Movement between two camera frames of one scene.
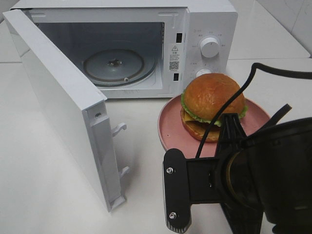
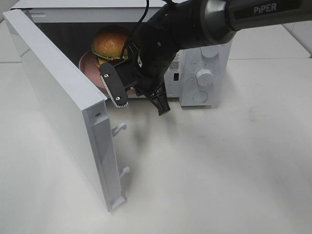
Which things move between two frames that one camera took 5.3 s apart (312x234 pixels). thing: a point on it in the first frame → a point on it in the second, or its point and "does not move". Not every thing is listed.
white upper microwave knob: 209,47 does not move
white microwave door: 79,103 does not move
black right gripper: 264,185 → 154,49
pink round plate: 173,135 → 90,68
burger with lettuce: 202,98 → 107,45
